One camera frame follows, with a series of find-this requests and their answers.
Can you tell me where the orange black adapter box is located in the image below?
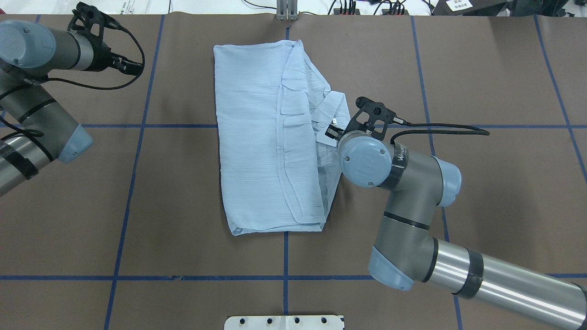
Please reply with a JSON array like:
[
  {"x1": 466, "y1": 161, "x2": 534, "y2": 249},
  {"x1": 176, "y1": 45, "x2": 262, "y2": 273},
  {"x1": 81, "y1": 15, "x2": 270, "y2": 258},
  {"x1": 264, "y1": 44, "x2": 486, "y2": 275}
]
[
  {"x1": 374, "y1": 0, "x2": 409, "y2": 16},
  {"x1": 329, "y1": 0, "x2": 360, "y2": 15}
]

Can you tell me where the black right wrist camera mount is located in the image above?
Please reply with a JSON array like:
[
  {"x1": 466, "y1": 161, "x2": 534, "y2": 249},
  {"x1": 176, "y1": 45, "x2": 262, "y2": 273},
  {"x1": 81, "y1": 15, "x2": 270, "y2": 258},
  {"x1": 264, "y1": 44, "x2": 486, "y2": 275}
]
[{"x1": 344, "y1": 96, "x2": 407, "y2": 141}]

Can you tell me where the light blue button-up shirt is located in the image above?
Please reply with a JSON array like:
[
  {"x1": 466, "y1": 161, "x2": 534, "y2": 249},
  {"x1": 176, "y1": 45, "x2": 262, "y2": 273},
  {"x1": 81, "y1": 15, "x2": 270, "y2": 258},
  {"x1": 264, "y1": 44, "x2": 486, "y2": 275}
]
[{"x1": 213, "y1": 40, "x2": 350, "y2": 236}]

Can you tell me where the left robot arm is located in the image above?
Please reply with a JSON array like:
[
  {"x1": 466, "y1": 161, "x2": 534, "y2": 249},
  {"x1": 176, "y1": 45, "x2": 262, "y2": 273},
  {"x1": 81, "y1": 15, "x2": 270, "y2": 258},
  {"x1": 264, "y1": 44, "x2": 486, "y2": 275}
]
[{"x1": 1, "y1": 14, "x2": 145, "y2": 196}]

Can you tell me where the white camera pillar with base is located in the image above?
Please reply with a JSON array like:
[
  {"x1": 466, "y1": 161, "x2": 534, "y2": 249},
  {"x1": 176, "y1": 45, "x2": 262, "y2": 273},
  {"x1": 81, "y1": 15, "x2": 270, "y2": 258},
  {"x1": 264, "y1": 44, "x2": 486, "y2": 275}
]
[{"x1": 224, "y1": 315, "x2": 345, "y2": 330}]

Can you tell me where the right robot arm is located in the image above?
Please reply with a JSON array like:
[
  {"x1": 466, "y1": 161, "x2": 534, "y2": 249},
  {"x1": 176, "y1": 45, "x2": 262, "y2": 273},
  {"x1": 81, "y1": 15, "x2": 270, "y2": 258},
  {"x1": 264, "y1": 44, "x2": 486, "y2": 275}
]
[{"x1": 325, "y1": 125, "x2": 586, "y2": 330}]

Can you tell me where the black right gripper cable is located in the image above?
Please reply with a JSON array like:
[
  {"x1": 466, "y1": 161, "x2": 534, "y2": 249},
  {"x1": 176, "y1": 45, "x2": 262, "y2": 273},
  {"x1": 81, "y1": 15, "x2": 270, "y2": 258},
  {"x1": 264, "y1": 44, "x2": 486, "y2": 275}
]
[{"x1": 389, "y1": 121, "x2": 490, "y2": 145}]

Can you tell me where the upper orange black adapter box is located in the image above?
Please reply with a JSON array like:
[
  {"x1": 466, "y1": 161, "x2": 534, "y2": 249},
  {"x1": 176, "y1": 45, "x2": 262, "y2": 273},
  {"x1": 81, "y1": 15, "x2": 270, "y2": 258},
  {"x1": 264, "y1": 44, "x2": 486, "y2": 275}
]
[{"x1": 329, "y1": 0, "x2": 360, "y2": 15}]

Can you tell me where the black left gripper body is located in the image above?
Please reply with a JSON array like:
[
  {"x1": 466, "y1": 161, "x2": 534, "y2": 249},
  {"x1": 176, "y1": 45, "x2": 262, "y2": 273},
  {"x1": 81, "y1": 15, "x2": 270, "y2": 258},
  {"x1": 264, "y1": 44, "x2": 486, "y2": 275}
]
[{"x1": 89, "y1": 39, "x2": 123, "y2": 72}]

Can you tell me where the lower orange black adapter box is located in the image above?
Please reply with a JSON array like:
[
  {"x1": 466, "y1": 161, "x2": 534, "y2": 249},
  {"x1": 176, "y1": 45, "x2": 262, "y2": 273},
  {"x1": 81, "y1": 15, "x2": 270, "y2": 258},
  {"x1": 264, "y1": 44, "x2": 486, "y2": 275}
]
[{"x1": 374, "y1": 0, "x2": 409, "y2": 16}]

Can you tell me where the white label on black box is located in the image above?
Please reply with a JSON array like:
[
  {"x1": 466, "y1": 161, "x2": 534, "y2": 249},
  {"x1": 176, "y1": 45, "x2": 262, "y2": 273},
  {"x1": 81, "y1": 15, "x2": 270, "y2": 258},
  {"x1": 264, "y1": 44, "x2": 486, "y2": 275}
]
[{"x1": 446, "y1": 0, "x2": 472, "y2": 12}]

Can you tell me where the aluminium frame post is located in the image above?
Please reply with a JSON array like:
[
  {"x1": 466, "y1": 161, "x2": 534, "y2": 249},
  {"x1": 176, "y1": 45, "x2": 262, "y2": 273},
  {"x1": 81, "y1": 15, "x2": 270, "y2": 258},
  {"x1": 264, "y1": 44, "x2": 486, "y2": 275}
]
[{"x1": 276, "y1": 0, "x2": 299, "y2": 21}]

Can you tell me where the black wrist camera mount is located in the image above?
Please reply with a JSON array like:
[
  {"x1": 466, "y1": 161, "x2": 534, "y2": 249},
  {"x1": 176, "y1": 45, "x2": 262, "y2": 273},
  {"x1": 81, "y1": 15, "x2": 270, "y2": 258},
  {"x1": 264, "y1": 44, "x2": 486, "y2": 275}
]
[
  {"x1": 344, "y1": 96, "x2": 407, "y2": 141},
  {"x1": 67, "y1": 2, "x2": 126, "y2": 45}
]

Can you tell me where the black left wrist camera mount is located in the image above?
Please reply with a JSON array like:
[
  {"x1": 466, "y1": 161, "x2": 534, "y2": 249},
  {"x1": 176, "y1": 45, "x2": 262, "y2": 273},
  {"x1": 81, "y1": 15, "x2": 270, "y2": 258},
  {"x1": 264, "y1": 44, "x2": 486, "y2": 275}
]
[{"x1": 67, "y1": 2, "x2": 126, "y2": 45}]

